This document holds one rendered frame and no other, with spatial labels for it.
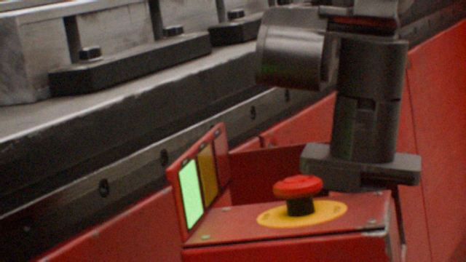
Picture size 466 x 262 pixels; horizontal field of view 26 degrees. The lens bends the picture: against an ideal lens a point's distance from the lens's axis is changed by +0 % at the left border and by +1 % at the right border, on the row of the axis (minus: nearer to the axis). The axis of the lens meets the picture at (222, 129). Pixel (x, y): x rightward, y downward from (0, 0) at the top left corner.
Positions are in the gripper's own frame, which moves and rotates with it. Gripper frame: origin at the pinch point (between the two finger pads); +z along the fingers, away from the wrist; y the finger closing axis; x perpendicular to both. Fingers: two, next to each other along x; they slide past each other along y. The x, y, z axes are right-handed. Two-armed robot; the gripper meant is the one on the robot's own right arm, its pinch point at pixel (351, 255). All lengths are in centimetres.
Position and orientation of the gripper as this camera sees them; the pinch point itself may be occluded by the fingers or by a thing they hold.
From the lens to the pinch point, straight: 90.4
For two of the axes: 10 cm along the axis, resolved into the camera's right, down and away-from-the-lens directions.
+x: -1.9, 1.8, -9.6
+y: -9.8, -1.1, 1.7
